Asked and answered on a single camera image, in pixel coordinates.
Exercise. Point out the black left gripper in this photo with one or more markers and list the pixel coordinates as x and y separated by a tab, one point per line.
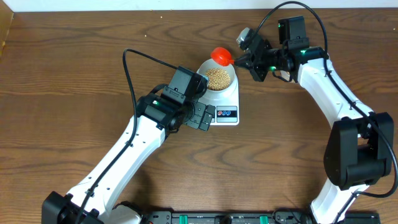
199	110

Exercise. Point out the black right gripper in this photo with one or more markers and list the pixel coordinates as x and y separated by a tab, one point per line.
259	74

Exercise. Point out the red measuring scoop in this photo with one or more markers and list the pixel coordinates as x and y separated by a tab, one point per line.
222	56

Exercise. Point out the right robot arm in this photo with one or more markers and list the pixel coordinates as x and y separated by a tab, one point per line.
359	149

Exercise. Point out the grey bowl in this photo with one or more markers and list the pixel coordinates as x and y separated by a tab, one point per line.
212	64

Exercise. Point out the white digital kitchen scale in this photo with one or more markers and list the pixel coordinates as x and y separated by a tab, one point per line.
226	101

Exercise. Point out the soybeans in bowl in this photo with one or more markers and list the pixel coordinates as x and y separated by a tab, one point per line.
219	79

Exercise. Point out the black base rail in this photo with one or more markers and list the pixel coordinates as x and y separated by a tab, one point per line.
281	216

